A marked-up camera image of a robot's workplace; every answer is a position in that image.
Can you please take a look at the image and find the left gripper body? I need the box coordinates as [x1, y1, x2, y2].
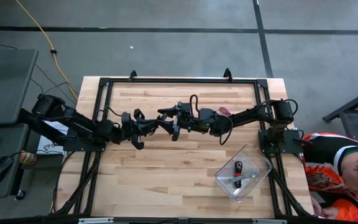
[121, 108, 146, 151]

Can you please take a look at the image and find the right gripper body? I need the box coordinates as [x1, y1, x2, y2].
[172, 101, 219, 142]

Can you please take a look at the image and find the black USB-C cable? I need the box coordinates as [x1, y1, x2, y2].
[234, 161, 244, 189]

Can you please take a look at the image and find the clear plastic container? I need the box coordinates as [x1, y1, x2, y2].
[215, 144, 272, 203]

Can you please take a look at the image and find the white paper sheet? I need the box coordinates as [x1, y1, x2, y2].
[37, 120, 67, 156]

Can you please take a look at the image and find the yellow snack bag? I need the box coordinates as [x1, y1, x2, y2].
[19, 151, 37, 166]

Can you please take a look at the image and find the grey office desk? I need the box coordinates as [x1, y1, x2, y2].
[0, 49, 39, 200]

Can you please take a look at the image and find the person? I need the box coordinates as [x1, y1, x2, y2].
[301, 133, 358, 224]

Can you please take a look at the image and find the black computer mouse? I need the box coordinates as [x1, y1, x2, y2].
[0, 156, 14, 186]

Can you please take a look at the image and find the black metal table frame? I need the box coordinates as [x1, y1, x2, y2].
[50, 68, 315, 224]

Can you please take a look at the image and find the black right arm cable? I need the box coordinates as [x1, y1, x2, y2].
[218, 115, 234, 146]

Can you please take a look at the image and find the silver metal bracket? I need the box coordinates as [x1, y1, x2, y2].
[78, 217, 114, 224]
[252, 218, 288, 224]

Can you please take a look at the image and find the yellow extension cord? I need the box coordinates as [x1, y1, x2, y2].
[15, 0, 79, 101]

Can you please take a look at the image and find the black side table frame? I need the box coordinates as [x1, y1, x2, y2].
[322, 84, 358, 125]

